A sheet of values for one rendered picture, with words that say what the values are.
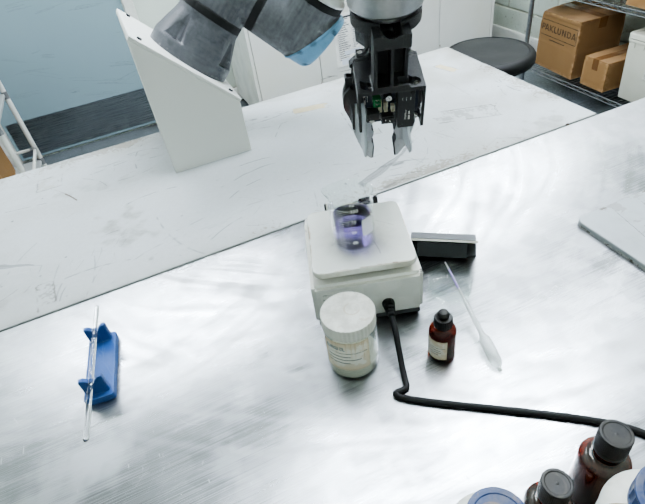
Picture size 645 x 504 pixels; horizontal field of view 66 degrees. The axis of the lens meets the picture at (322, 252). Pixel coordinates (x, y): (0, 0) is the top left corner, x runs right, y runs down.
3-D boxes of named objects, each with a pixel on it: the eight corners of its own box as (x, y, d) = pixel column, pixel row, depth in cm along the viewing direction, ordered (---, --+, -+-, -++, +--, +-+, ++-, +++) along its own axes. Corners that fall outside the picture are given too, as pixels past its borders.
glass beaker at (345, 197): (382, 231, 61) (378, 174, 56) (371, 260, 57) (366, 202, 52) (335, 226, 63) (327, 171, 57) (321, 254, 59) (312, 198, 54)
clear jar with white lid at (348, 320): (332, 336, 60) (324, 289, 55) (382, 339, 59) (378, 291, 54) (323, 377, 56) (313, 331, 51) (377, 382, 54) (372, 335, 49)
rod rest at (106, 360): (92, 343, 64) (80, 324, 62) (119, 335, 65) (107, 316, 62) (86, 407, 57) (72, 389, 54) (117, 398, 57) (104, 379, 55)
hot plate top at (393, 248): (306, 218, 66) (305, 213, 65) (397, 204, 65) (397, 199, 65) (313, 281, 56) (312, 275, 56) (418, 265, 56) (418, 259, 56)
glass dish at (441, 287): (422, 300, 63) (422, 288, 61) (434, 271, 66) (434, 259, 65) (466, 310, 61) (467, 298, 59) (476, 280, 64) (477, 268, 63)
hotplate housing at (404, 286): (307, 230, 77) (299, 187, 71) (391, 217, 76) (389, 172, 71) (319, 344, 60) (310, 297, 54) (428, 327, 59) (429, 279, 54)
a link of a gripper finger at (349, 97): (341, 130, 63) (345, 68, 55) (340, 122, 64) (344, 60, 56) (378, 129, 63) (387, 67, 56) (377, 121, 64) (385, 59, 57)
